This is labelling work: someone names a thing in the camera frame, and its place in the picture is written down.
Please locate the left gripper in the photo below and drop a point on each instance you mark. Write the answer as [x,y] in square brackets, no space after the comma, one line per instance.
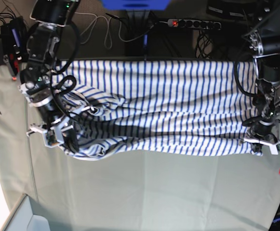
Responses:
[257,143]

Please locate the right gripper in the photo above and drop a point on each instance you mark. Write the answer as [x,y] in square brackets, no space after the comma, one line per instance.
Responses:
[60,127]

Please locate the blue white striped t-shirt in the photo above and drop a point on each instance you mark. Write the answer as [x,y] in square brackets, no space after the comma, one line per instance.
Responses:
[176,107]

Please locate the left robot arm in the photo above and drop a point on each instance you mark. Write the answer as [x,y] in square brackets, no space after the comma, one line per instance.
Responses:
[264,41]

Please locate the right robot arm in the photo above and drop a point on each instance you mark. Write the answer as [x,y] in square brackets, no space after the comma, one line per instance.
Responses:
[59,106]

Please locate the green table cloth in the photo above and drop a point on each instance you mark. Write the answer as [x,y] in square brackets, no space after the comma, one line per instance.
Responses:
[132,191]

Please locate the white bin at corner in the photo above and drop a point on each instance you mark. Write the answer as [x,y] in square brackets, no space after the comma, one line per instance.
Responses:
[22,218]

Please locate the red clamp at table left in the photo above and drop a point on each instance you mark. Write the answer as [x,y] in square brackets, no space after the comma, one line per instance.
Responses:
[11,45]

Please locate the black power strip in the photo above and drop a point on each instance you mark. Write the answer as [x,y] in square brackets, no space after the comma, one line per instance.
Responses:
[194,24]

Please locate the blue box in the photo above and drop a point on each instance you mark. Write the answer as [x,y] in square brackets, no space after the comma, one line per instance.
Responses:
[135,4]

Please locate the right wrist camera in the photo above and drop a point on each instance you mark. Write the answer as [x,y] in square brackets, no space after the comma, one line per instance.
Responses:
[50,139]

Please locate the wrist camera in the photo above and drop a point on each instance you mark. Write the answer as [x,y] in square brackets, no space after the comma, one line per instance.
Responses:
[50,139]
[275,148]

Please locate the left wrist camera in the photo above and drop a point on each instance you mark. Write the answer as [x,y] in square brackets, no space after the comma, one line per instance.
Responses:
[275,148]

